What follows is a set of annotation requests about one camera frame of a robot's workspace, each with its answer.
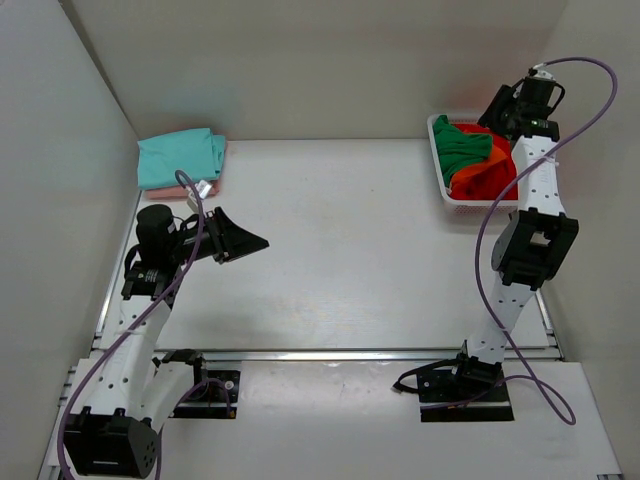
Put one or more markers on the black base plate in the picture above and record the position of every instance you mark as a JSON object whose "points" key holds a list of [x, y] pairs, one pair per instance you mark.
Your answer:
{"points": [[441, 400], [217, 400]]}

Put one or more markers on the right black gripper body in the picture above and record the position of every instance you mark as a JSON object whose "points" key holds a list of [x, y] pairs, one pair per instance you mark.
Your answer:
{"points": [[513, 112]]}

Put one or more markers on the green t shirt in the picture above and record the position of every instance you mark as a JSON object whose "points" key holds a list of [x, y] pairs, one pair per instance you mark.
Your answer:
{"points": [[456, 149]]}

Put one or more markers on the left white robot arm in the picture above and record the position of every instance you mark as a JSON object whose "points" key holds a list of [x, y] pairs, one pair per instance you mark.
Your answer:
{"points": [[112, 425]]}

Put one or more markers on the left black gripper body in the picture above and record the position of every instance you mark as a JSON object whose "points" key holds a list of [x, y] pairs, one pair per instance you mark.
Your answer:
{"points": [[187, 239]]}

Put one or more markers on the folded pink t shirt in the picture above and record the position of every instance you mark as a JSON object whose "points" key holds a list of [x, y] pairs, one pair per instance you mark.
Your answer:
{"points": [[177, 192]]}

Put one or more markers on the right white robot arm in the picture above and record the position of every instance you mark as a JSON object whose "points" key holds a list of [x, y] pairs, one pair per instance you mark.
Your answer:
{"points": [[528, 252]]}

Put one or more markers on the white plastic basket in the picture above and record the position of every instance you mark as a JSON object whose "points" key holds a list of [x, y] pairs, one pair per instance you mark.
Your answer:
{"points": [[454, 206]]}

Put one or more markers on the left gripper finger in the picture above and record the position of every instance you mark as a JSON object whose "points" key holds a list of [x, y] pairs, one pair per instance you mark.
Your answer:
{"points": [[232, 250], [230, 233]]}

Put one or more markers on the orange t shirt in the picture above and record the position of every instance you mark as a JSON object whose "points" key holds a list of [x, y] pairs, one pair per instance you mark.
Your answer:
{"points": [[496, 158]]}

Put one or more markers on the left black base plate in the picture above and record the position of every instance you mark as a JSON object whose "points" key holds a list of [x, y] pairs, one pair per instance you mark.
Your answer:
{"points": [[217, 400]]}

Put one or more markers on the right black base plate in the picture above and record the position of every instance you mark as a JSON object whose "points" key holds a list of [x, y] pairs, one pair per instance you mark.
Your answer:
{"points": [[441, 400]]}

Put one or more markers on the aluminium table rail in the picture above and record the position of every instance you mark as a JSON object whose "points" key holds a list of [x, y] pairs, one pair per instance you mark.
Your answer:
{"points": [[550, 353]]}

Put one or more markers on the red t shirt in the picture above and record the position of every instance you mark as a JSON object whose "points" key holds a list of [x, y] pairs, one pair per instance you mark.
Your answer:
{"points": [[489, 185]]}

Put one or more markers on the folded teal t shirt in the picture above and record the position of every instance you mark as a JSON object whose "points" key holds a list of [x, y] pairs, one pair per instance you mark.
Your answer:
{"points": [[198, 152]]}

